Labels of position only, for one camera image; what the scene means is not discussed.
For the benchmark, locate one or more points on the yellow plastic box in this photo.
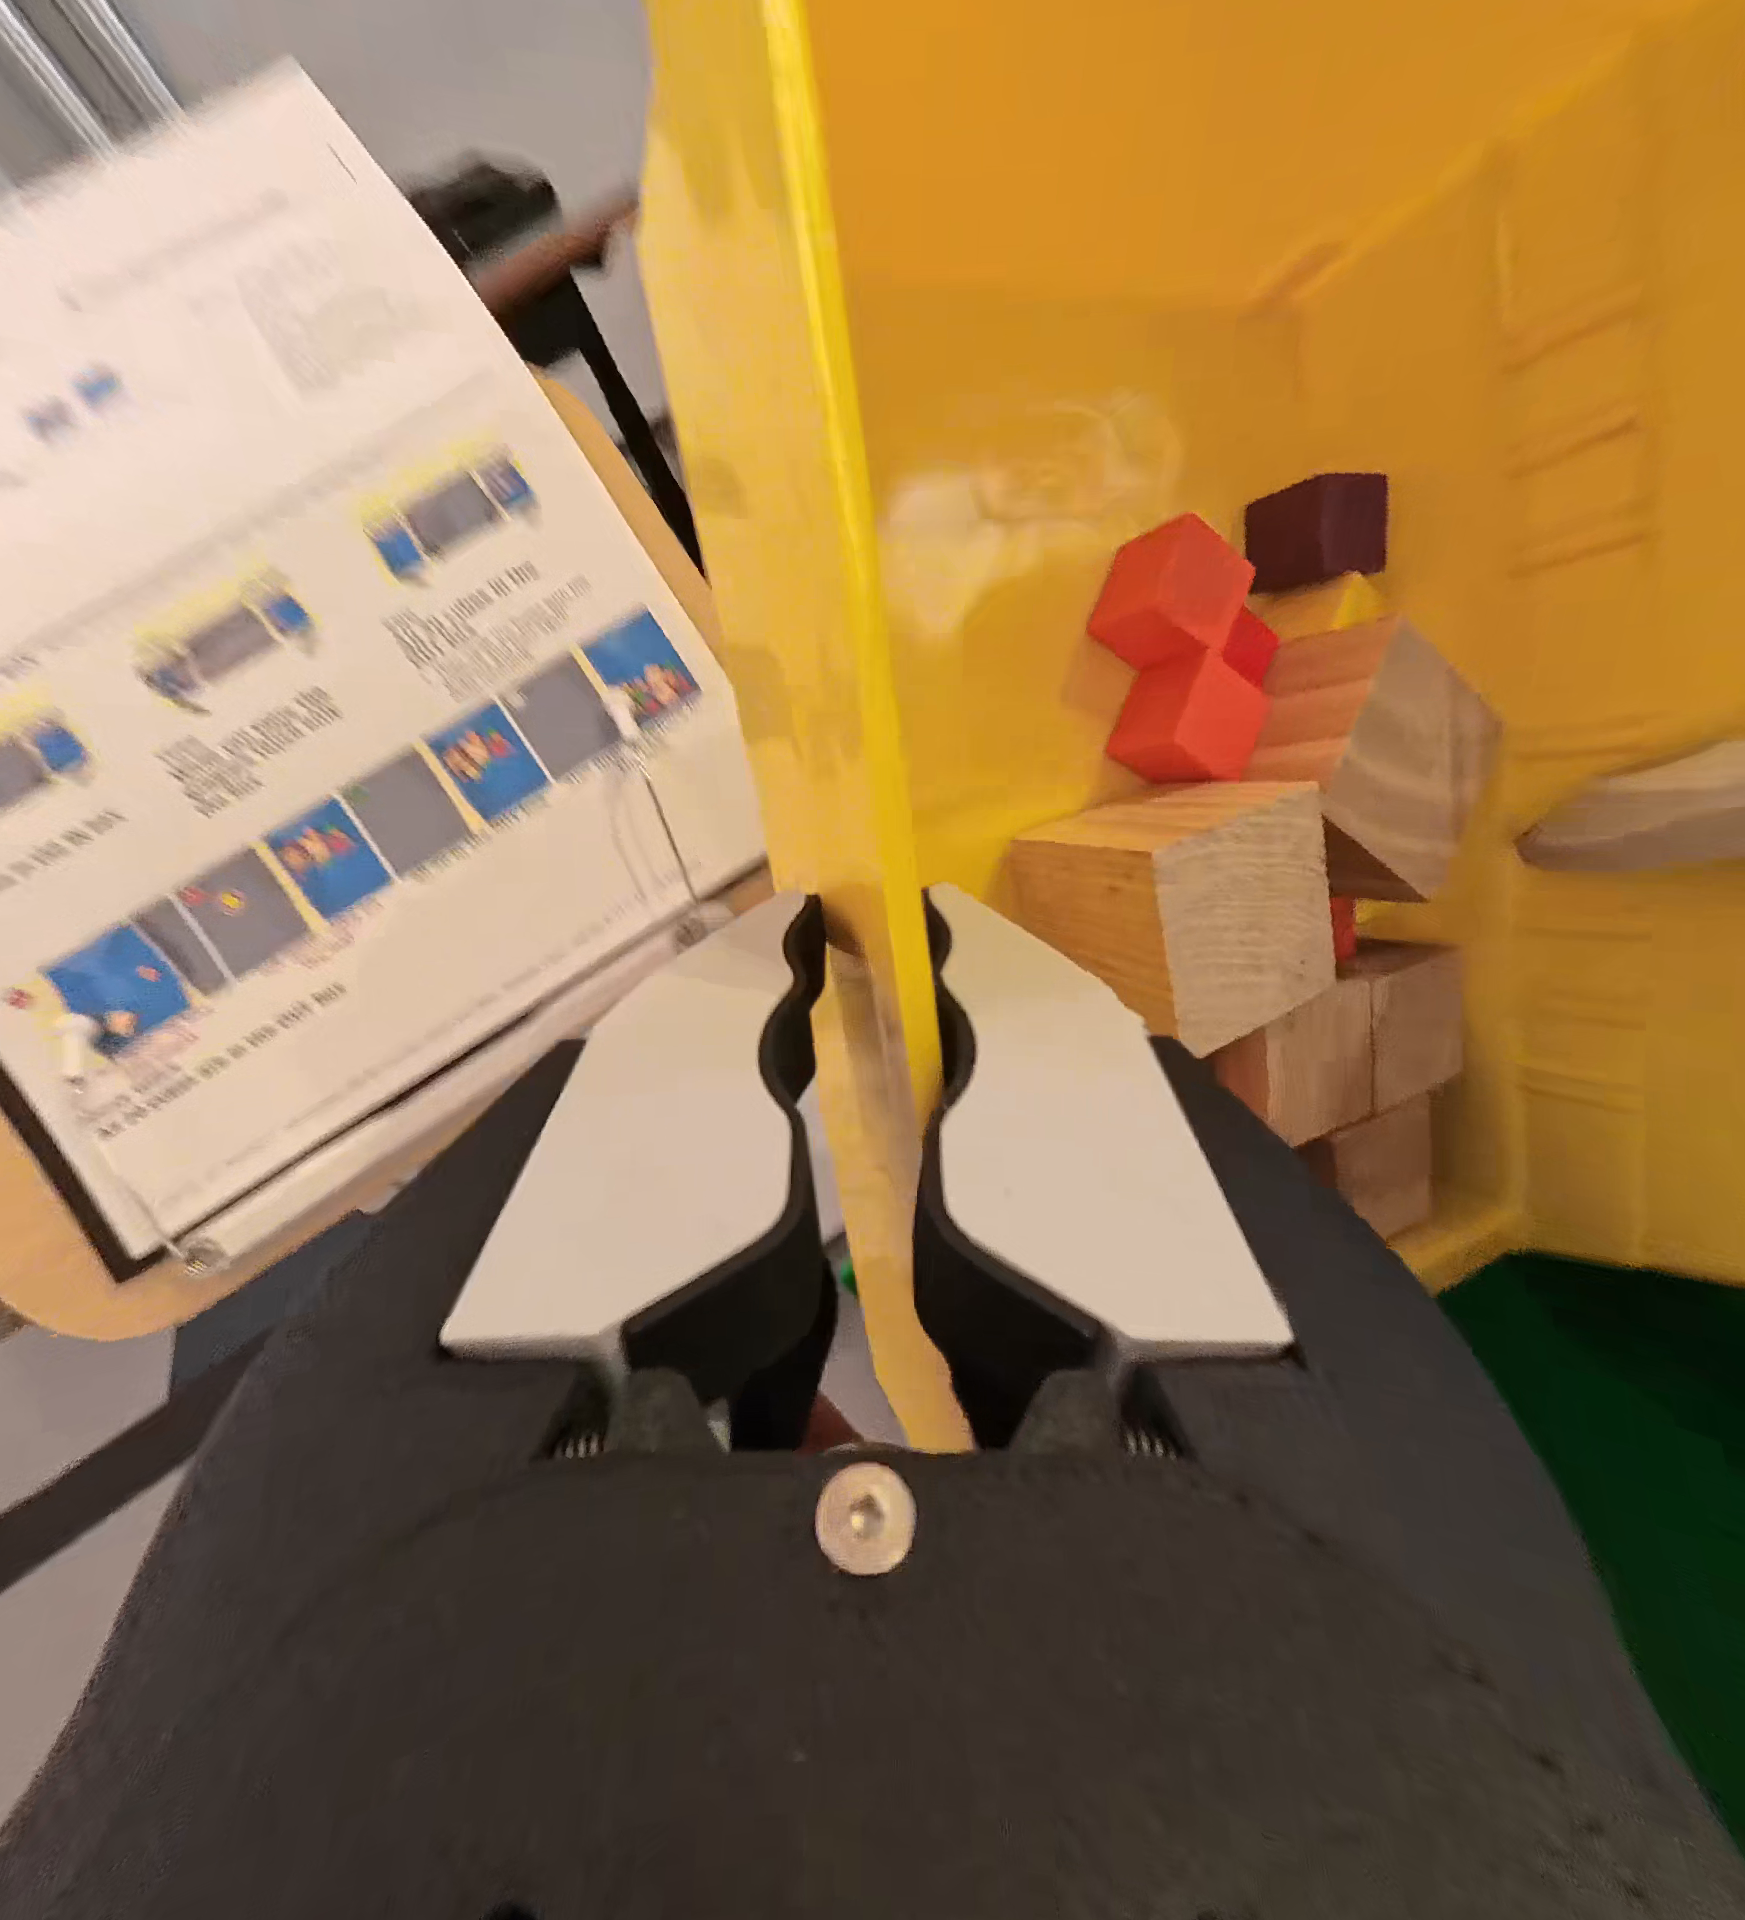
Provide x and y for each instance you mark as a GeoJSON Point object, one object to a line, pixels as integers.
{"type": "Point", "coordinates": [1111, 225]}

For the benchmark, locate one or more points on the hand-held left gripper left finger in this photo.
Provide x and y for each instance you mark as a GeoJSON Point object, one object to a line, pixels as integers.
{"type": "Point", "coordinates": [618, 1171]}

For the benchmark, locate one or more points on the printed instruction sheet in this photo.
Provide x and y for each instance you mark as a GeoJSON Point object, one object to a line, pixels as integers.
{"type": "Point", "coordinates": [288, 600]}

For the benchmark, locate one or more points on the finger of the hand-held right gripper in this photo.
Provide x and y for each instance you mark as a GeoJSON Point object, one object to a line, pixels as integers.
{"type": "Point", "coordinates": [1666, 819]}

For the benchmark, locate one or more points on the pile of wooden cubes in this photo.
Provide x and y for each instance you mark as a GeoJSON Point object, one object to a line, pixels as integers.
{"type": "Point", "coordinates": [1187, 902]}

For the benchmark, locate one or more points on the green plastic box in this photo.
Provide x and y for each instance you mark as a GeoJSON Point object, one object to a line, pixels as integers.
{"type": "Point", "coordinates": [1682, 1425]}

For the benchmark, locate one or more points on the dark blurred furniture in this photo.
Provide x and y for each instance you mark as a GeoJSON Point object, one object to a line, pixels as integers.
{"type": "Point", "coordinates": [571, 323]}

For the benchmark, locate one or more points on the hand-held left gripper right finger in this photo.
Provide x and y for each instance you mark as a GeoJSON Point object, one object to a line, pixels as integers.
{"type": "Point", "coordinates": [1097, 1184]}

